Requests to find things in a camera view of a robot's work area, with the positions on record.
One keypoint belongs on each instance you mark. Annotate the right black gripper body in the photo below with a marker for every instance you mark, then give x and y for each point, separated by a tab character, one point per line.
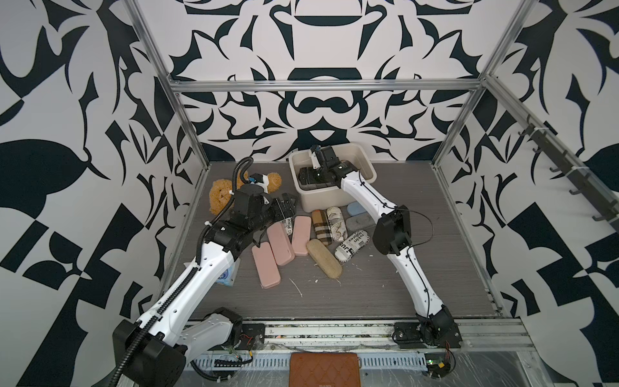
314	175

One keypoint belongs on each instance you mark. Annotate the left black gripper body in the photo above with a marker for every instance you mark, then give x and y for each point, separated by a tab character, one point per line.
268	215

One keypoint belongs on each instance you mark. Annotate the map print glasses case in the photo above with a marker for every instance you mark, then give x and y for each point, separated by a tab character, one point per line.
338	229

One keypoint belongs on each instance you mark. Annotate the grey glasses case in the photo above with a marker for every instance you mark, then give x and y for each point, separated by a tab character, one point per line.
359	222

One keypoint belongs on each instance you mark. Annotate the tan woven glasses case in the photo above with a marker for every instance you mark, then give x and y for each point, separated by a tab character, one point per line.
324	259

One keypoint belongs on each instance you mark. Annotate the newspaper print case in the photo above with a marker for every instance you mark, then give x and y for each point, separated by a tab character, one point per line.
346	250
288	225

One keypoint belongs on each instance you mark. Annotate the blue glasses case back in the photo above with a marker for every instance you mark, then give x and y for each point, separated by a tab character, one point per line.
355	209

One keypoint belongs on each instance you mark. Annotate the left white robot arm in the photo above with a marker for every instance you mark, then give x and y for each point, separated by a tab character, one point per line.
156	348

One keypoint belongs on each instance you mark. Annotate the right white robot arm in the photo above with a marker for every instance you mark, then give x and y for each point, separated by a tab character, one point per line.
392	238

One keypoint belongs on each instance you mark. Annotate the beige plastic storage box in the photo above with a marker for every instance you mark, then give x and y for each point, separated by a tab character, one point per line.
321	199

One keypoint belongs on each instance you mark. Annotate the pink glasses case right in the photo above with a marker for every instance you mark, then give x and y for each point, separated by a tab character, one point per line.
302	226

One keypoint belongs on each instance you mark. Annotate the pink glasses case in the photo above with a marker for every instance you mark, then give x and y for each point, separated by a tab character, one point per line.
266	266
280	242
302	226

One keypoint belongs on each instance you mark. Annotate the plaid brown glasses case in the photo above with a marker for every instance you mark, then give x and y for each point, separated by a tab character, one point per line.
321	226

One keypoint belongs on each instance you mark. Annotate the pink glasses case middle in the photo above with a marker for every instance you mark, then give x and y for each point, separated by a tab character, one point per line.
280	242

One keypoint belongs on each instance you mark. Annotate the pink glasses case front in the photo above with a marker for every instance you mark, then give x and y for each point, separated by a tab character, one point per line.
266	266

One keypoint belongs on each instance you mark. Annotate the blue tissue pack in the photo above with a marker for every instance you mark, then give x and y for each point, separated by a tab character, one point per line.
228	277

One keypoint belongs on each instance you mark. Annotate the brown quilted leather wallet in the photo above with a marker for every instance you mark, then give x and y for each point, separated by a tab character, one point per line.
324	369

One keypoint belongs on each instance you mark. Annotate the green circuit board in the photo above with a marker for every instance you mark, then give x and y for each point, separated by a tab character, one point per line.
439	365

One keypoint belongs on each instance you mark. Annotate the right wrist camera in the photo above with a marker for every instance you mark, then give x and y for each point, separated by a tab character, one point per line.
316	156

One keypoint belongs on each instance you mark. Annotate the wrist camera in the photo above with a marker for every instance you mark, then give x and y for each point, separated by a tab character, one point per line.
261	180
316	156

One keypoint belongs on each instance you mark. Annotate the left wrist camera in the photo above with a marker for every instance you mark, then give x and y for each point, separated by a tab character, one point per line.
261	180

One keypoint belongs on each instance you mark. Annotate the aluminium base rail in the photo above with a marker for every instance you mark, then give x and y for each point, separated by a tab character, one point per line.
474	335

